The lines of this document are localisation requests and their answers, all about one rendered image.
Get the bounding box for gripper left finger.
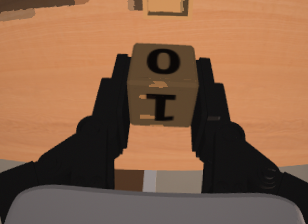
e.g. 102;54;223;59
0;54;131;224

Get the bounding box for tan number cube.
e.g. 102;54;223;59
127;43;199;128

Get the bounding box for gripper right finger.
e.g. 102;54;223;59
191;57;308;224

